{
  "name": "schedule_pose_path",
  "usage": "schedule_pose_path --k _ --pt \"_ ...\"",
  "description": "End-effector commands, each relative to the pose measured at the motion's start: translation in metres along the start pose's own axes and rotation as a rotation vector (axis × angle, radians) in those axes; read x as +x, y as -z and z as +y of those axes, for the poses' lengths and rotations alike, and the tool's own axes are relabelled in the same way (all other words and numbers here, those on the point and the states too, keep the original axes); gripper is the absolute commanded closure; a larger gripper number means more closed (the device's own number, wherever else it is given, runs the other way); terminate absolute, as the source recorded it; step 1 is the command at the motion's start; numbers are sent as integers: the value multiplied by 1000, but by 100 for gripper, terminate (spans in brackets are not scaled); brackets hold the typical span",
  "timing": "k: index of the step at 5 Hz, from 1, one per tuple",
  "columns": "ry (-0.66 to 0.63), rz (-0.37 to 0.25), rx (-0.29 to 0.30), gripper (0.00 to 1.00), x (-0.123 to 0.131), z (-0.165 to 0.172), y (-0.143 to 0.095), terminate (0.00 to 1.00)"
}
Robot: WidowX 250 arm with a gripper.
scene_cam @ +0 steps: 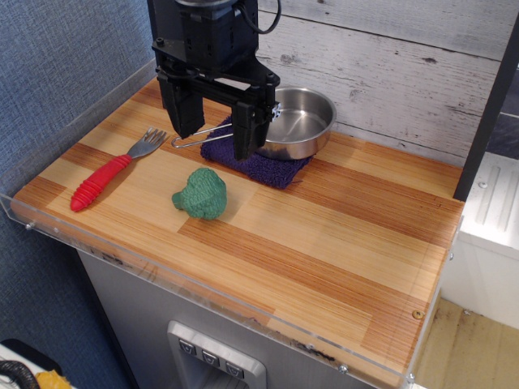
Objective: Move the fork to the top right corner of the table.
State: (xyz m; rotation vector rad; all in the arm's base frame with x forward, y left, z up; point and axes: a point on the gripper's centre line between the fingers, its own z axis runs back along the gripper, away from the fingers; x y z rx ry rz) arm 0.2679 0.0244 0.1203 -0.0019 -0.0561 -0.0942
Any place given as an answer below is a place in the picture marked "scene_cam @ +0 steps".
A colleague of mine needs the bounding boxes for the yellow black object corner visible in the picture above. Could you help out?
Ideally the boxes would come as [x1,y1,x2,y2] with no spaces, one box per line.
[1,360,74,389]

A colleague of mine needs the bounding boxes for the green toy broccoli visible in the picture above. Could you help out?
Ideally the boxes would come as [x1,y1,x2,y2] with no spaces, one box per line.
[172,168,227,220]

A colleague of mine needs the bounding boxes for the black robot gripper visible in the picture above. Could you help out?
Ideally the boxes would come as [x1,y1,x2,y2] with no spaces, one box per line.
[152,7,280,161]

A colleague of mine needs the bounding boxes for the clear acrylic table guard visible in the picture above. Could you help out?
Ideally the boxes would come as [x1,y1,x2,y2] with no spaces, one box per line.
[13,58,467,388]

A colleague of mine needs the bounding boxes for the silver dispenser button panel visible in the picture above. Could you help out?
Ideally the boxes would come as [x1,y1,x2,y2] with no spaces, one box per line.
[167,320,268,388]

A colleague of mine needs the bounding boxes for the stainless steel pot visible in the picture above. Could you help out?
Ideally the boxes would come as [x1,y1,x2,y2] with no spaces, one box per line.
[255,87,337,160]

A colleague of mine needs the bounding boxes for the red handled metal fork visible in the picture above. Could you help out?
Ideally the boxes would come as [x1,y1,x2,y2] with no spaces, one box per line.
[70,127,167,212]

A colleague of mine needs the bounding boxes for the dark right frame post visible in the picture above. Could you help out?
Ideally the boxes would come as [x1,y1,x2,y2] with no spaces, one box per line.
[453,16,518,202]

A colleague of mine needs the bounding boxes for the grey toy fridge cabinet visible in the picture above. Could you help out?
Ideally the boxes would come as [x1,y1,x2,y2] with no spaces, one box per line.
[80,252,404,388]

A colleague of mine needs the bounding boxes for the purple knitted cloth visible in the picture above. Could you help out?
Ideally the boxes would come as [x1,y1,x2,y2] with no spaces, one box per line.
[200,126,312,190]

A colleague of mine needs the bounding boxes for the white ribbed side unit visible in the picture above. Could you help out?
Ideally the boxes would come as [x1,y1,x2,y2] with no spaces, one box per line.
[440,152,518,328]

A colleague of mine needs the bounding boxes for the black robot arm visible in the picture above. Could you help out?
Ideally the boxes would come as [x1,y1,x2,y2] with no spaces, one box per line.
[148,1,280,160]

